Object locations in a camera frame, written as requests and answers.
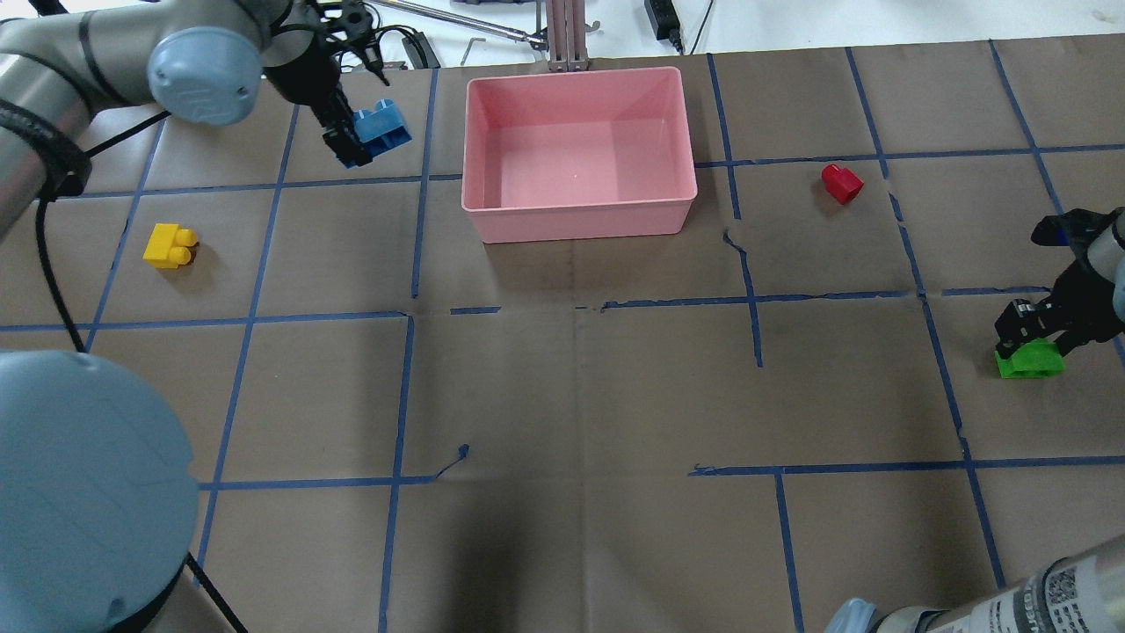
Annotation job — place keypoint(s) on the green toy block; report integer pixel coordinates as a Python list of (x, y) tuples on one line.
[(1038, 358)]

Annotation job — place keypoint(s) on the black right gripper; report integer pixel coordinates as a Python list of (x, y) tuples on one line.
[(1079, 303)]

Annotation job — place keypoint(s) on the red toy block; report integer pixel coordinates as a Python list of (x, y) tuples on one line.
[(841, 183)]

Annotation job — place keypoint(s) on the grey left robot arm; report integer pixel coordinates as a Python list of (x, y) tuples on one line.
[(201, 61)]

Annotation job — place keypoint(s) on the yellow toy block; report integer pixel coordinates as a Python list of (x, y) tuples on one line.
[(170, 246)]

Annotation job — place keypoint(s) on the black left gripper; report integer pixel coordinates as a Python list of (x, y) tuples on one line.
[(306, 81)]

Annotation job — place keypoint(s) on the blue toy block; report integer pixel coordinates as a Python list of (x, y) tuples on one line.
[(380, 130)]

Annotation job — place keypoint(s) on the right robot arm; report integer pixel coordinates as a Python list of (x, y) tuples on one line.
[(1081, 593)]

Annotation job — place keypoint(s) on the pink plastic box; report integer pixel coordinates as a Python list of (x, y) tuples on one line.
[(594, 154)]

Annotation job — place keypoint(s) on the pink metal stand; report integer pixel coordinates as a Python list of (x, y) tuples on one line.
[(566, 34)]

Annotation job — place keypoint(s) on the black power adapter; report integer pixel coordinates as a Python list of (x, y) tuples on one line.
[(665, 23)]

